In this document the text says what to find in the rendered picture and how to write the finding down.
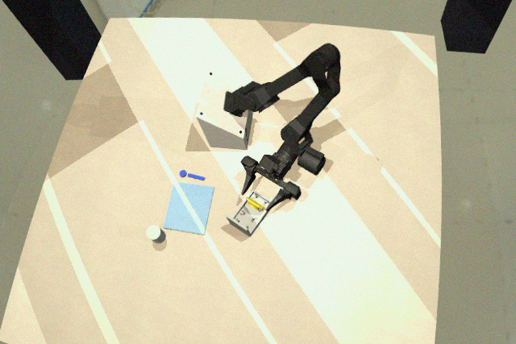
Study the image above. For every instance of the light blue flat mat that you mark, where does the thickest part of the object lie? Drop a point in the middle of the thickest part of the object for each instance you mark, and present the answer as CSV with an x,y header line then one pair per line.
x,y
189,207

